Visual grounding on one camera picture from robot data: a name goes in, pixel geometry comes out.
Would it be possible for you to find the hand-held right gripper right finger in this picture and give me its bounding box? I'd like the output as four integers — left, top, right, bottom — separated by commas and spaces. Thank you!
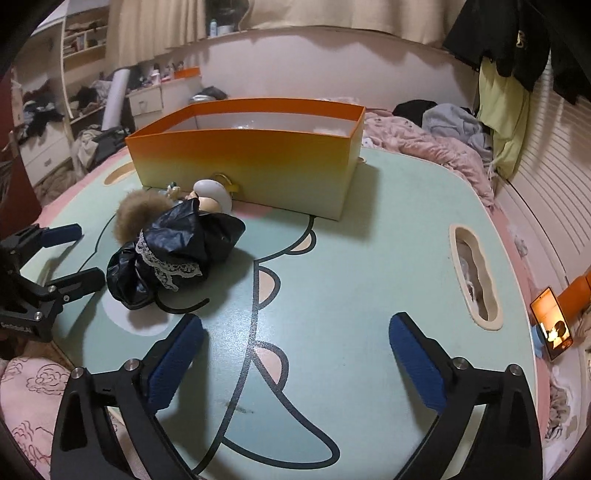
389, 312, 543, 480

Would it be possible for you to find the orange cardboard box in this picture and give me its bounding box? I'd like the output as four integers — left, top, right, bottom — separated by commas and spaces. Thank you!
126, 96, 367, 220

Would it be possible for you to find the pink bed sheet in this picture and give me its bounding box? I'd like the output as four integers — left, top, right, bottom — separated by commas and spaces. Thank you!
28, 104, 587, 462

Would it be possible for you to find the brown fur pompom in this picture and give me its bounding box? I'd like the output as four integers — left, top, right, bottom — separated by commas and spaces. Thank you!
114, 191, 175, 243

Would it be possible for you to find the dark grey bundle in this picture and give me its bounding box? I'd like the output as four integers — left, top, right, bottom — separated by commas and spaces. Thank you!
190, 86, 228, 104

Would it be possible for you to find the grey crumpled garment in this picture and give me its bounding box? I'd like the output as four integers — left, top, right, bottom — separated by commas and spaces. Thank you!
422, 104, 494, 160

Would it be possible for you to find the white open shelf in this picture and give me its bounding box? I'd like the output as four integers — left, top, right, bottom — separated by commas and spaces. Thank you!
9, 7, 114, 139

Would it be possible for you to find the smartphone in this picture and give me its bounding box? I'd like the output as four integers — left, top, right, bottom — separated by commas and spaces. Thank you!
530, 286, 574, 361

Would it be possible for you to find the yellow hanging garment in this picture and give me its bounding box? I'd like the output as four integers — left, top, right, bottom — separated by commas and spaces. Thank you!
475, 58, 532, 183

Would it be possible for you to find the cream curtain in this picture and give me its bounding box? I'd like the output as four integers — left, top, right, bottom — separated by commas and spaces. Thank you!
108, 0, 245, 68
249, 0, 467, 47

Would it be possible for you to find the person's left forearm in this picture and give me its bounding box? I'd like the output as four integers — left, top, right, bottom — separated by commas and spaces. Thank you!
0, 342, 70, 480

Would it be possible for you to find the white louvered wardrobe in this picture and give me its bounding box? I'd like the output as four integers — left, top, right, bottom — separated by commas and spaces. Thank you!
494, 46, 591, 296

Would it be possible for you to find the white rolled tube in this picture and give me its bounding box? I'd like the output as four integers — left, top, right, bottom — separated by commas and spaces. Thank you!
102, 68, 130, 130

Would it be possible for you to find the black crumpled cloth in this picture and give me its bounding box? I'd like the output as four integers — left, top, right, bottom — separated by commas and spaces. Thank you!
392, 99, 439, 126

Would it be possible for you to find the pink floral quilt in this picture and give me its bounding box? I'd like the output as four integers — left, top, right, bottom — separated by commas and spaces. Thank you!
362, 108, 497, 208

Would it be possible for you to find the blue phone stand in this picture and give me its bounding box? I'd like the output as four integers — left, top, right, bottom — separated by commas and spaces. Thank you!
533, 323, 552, 360

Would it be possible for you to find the pile of dark clothes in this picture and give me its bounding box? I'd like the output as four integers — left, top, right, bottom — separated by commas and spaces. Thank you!
21, 88, 65, 137

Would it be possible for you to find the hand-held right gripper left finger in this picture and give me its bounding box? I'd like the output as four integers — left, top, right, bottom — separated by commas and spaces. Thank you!
50, 313, 205, 480

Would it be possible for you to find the white drawer unit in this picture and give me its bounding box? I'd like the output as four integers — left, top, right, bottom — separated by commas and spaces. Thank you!
21, 124, 77, 185

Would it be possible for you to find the black jacket gold emblem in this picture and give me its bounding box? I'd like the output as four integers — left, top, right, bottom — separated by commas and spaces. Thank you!
442, 0, 552, 90

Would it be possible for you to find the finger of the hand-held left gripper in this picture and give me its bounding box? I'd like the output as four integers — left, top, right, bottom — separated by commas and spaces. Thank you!
25, 224, 84, 252
44, 268, 106, 305

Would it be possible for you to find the cream bedside cabinet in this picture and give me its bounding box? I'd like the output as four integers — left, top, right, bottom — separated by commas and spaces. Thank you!
127, 78, 204, 116

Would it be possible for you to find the heap of crumpled laundry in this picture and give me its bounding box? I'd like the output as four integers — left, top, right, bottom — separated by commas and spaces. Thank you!
34, 127, 130, 206

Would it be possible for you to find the orange storage box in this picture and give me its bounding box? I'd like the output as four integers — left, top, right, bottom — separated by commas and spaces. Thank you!
561, 272, 591, 333

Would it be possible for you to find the doll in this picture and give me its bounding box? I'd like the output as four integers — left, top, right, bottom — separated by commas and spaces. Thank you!
106, 179, 247, 311

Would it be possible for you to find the black hanging garment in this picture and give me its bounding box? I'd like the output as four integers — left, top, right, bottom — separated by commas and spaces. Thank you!
549, 0, 591, 106

